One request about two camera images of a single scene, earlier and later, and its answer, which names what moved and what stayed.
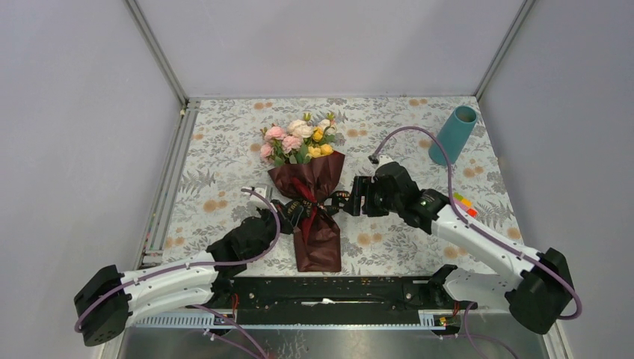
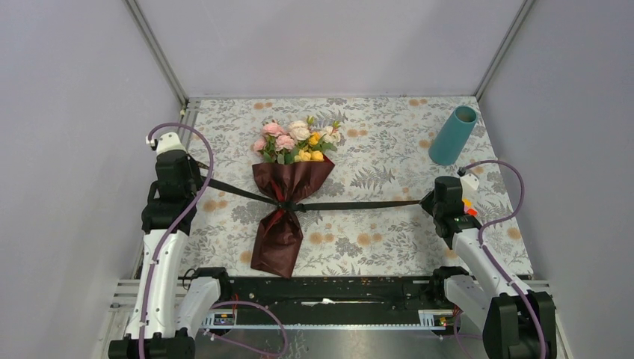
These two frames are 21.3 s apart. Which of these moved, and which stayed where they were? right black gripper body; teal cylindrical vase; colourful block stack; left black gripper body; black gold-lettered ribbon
Moved: right black gripper body; left black gripper body; black gold-lettered ribbon
Stayed: teal cylindrical vase; colourful block stack
